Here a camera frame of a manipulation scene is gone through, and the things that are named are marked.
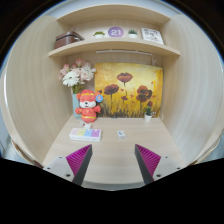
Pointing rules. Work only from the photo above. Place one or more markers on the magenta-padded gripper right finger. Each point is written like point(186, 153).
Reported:
point(166, 166)

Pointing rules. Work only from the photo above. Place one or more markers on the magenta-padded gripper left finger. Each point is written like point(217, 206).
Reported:
point(58, 166)

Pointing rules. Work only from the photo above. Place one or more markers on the small white charger block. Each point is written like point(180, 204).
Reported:
point(121, 135)

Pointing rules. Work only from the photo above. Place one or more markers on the small plant in white pot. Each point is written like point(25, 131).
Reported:
point(148, 117)

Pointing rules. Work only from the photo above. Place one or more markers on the light blue vase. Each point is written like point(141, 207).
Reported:
point(76, 106)

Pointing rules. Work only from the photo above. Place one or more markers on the red plush mouse toy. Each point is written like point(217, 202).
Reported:
point(88, 110)

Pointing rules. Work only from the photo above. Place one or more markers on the yellow poppy flower painting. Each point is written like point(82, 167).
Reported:
point(133, 86)

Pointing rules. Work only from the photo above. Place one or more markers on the pink and white flower bouquet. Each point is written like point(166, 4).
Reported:
point(75, 76)

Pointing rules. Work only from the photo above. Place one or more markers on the white light bar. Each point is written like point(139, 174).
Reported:
point(123, 52)

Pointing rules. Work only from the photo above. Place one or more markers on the wooden shelf unit with items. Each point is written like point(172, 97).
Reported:
point(113, 45)

